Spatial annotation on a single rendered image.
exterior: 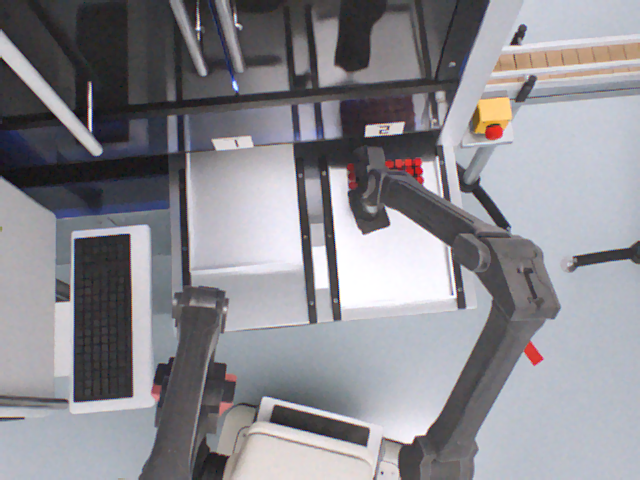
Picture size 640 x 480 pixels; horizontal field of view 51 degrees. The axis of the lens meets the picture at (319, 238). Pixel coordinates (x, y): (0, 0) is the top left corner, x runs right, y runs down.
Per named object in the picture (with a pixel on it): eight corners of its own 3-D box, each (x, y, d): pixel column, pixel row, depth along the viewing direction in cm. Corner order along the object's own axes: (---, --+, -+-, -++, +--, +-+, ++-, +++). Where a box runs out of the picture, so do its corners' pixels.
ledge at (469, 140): (452, 97, 168) (453, 94, 166) (503, 93, 168) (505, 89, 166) (460, 148, 164) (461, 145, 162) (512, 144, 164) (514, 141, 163)
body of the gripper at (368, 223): (374, 184, 145) (376, 173, 138) (390, 227, 143) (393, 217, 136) (346, 193, 145) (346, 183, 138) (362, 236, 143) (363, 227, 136)
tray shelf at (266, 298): (169, 145, 166) (167, 142, 165) (447, 120, 166) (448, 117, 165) (175, 337, 154) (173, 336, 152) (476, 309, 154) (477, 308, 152)
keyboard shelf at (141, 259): (42, 236, 170) (38, 233, 167) (151, 226, 170) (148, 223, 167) (38, 417, 158) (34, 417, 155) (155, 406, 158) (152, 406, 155)
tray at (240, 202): (187, 140, 164) (184, 134, 161) (292, 131, 165) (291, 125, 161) (192, 274, 156) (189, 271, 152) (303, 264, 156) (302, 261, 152)
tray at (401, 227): (329, 170, 162) (329, 165, 158) (435, 161, 162) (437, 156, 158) (340, 308, 153) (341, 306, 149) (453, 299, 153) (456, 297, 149)
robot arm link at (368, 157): (370, 189, 124) (410, 191, 127) (364, 132, 127) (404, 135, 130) (344, 208, 135) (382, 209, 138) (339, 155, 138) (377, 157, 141)
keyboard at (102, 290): (75, 239, 166) (71, 236, 164) (131, 234, 166) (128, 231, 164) (74, 403, 156) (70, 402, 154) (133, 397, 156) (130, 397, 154)
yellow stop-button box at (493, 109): (469, 106, 157) (475, 91, 150) (500, 103, 157) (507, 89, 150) (474, 135, 155) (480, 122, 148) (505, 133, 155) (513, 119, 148)
